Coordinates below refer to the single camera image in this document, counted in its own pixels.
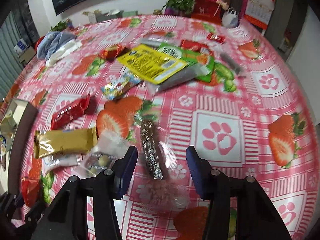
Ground clear packet green balls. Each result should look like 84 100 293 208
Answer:
72 130 130 179

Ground green snack bag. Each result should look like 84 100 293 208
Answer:
157 43 214 83

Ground white gift bag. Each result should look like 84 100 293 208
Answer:
221 7 239 29

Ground red gift box with flowers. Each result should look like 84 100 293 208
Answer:
191 0 229 24

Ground yellow flat snack bag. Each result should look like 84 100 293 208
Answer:
117 44 188 85

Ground green potted plant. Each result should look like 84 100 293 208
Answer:
162 0 195 17

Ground colourful foil candy packet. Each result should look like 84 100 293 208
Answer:
100 71 142 101

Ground wall calendar red border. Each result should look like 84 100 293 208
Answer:
244 0 275 30

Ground small red packet far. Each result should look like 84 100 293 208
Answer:
207 33 226 44

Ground white crumpled cloth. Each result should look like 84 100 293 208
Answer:
45 39 82 67

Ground pink strawberry tablecloth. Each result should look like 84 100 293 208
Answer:
4 15 319 239

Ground gold snack packet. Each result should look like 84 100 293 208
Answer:
33 127 98 159

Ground shallow cream tray box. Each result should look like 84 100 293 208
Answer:
1 99 37 195

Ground small green plant left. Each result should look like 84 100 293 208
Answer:
50 19 72 31

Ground clear wrapped dark bar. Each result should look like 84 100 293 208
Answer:
136 119 190 215

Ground red long snack packet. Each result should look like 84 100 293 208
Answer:
50 94 90 130

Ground small red candy packet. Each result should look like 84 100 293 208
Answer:
98 44 130 61

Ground blue crumpled cloth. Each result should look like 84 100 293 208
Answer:
36 31 76 60

